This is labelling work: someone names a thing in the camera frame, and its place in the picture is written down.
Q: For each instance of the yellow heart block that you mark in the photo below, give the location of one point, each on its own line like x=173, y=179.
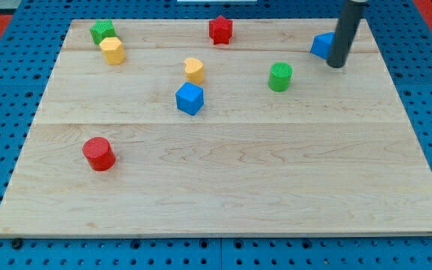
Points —
x=194, y=71

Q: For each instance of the green cube block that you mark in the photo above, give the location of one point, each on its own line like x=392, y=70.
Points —
x=101, y=29

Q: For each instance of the red star block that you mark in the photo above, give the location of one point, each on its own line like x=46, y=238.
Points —
x=220, y=30

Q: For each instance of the green cylinder block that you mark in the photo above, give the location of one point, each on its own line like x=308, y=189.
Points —
x=280, y=76

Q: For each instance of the red cylinder block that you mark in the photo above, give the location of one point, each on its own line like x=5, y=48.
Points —
x=99, y=154

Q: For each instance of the light wooden board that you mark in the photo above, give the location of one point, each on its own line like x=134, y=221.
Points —
x=332, y=156

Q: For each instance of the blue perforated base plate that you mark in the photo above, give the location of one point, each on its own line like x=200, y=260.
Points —
x=29, y=48

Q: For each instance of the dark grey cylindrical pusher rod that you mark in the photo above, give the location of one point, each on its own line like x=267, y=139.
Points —
x=345, y=31

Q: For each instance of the yellow hexagon block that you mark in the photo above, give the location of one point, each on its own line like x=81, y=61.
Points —
x=113, y=50

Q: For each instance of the blue cube block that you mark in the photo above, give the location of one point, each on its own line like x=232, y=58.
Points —
x=189, y=98

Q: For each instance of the blue triangle block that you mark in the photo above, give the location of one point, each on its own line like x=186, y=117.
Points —
x=321, y=44

